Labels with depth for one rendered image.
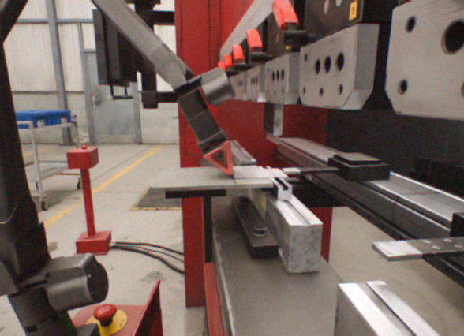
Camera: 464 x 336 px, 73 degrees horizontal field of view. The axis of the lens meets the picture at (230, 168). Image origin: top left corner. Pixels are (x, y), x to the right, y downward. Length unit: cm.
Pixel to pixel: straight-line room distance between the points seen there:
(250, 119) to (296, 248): 112
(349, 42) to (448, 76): 13
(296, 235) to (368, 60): 34
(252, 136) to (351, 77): 133
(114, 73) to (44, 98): 724
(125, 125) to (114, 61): 639
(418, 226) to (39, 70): 878
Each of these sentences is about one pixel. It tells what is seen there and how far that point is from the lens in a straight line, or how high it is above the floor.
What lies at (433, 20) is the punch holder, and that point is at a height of 124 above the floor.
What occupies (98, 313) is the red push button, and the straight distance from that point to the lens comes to 66.
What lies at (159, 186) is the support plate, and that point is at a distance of 68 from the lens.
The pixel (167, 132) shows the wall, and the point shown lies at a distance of 793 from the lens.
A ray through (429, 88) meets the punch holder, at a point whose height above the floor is 119.
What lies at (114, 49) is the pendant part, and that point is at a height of 142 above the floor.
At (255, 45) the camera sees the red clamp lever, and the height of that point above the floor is 128.
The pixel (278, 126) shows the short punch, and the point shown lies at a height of 112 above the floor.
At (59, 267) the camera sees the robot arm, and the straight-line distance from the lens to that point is 51.
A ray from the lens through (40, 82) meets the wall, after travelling 902.
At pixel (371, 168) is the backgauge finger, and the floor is 102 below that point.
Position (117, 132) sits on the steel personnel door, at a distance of 825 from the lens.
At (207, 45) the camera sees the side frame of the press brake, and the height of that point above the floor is 142.
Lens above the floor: 119
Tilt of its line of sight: 13 degrees down
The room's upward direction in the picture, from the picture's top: straight up
